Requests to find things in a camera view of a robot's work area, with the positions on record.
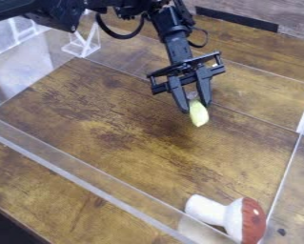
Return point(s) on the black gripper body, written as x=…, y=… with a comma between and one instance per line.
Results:
x=183, y=63

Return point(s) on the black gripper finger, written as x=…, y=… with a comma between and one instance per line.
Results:
x=203, y=85
x=178, y=93

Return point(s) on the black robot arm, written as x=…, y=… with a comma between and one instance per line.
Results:
x=172, y=22

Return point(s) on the black strip on table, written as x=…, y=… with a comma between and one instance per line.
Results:
x=238, y=19

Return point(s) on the red white mushroom toy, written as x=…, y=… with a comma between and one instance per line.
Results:
x=242, y=218

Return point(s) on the clear acrylic triangle bracket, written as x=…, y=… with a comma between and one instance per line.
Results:
x=82, y=45

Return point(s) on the clear acrylic enclosure wall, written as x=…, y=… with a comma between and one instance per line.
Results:
x=102, y=159

